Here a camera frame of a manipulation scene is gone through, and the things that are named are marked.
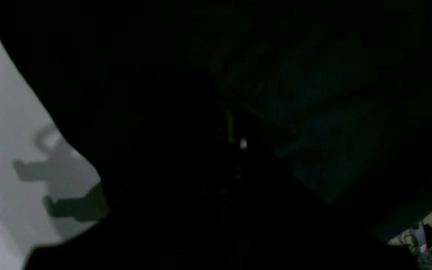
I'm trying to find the black t-shirt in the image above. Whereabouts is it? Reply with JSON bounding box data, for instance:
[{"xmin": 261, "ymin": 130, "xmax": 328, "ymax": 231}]
[{"xmin": 0, "ymin": 0, "xmax": 432, "ymax": 270}]

